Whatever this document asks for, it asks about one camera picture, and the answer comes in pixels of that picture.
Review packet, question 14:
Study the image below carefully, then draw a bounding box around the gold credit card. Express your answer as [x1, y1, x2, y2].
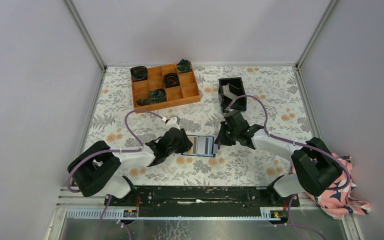
[186, 136, 198, 155]

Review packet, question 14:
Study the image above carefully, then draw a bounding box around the blue leather card holder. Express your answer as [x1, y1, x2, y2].
[182, 135, 220, 158]

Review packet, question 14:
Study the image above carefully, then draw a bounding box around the white card with black stripe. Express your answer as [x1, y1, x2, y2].
[197, 136, 214, 156]

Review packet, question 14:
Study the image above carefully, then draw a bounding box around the black plastic card bin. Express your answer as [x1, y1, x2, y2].
[218, 77, 247, 113]

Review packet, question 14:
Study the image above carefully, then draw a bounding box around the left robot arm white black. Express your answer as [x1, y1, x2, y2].
[67, 127, 193, 206]

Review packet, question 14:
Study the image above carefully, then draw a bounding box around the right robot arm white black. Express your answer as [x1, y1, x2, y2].
[215, 110, 343, 206]

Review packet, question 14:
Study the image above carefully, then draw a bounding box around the stack of cards in bin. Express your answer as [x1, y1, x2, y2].
[222, 83, 242, 100]

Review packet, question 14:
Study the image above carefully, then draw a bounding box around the floral table mat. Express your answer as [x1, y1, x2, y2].
[85, 66, 312, 186]

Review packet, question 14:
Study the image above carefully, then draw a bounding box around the green rolled belt front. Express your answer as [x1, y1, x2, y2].
[135, 88, 167, 106]

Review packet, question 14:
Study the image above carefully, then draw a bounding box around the orange wooden compartment tray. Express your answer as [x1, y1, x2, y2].
[130, 63, 201, 111]

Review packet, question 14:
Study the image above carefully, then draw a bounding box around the black rolled belt centre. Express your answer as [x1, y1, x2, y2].
[163, 72, 180, 89]

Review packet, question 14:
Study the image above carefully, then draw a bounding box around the green rolled belt top-right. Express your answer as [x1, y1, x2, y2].
[176, 59, 193, 74]

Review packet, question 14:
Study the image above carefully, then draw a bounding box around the black rolled belt top-left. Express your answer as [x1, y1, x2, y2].
[130, 66, 148, 82]

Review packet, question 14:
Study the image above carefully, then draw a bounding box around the pink patterned cloth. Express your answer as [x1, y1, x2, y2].
[305, 153, 371, 220]

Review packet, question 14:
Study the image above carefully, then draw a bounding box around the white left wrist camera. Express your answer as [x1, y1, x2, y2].
[161, 116, 181, 130]

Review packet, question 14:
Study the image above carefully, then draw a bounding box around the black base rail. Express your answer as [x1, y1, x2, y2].
[104, 185, 300, 218]

